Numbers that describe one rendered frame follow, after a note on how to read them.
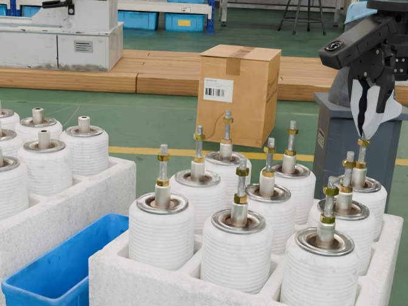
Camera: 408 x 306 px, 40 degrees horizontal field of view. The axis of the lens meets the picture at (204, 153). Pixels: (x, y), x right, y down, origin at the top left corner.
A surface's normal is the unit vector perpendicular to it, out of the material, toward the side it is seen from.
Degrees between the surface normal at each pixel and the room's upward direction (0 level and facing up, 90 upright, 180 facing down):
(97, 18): 90
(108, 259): 0
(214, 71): 90
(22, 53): 90
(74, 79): 90
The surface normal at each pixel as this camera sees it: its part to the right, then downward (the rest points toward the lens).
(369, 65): -0.92, 0.08
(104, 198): 0.90, 0.18
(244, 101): -0.29, 0.29
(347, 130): 0.01, 0.32
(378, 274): 0.05, -0.95
